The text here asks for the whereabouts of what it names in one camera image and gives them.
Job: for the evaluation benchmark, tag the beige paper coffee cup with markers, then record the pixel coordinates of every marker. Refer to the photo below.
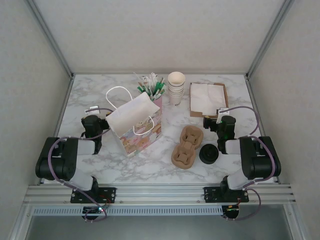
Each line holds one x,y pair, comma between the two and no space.
176,78

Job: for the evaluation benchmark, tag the brown cardboard tray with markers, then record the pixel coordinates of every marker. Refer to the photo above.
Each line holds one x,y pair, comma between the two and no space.
225,95

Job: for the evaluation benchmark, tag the brown pulp cup carrier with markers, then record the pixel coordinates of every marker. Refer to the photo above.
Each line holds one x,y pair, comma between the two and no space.
187,145

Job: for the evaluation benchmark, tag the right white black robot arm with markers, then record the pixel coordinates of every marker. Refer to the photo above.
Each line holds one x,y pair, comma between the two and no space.
260,155

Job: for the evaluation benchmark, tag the white wrapped straws bunch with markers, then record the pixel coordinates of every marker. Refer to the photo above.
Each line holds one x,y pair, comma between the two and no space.
151,78

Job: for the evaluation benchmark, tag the small control board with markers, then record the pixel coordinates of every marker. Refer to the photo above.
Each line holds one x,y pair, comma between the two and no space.
231,212
93,211

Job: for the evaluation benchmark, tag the pastel animal print gift bag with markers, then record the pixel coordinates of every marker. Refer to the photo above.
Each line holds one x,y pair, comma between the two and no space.
132,115

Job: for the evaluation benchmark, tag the stack of black cup lids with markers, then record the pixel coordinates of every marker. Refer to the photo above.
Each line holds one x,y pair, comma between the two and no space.
209,162

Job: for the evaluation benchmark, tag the pink straw holder cup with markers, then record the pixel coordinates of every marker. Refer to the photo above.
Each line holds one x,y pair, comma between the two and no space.
158,103

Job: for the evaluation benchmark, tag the black plastic cup lid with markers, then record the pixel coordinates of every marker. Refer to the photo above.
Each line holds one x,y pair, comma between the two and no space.
209,151

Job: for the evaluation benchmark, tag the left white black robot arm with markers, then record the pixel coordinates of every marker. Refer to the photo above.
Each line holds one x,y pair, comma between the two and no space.
60,160

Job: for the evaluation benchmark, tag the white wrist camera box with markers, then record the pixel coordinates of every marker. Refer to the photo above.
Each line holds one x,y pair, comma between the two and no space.
222,111
93,110

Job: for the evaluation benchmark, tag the thin white wrapped straw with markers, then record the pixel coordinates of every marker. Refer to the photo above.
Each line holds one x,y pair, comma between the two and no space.
137,78

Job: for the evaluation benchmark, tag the green wrapped straws bunch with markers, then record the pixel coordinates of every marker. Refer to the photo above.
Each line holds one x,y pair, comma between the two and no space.
157,86

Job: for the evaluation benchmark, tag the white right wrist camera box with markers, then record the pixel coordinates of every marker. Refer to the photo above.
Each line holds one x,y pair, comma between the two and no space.
222,111

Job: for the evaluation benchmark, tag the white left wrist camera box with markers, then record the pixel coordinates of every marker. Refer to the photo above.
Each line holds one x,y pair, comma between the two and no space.
93,110

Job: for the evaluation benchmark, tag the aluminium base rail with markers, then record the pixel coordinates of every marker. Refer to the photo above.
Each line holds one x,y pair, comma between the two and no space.
160,195

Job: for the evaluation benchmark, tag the beige paper cup with print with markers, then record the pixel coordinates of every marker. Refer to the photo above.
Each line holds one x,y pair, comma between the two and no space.
176,101

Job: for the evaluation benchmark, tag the aluminium frame post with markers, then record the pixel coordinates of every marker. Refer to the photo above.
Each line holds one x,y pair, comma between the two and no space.
51,37
268,37

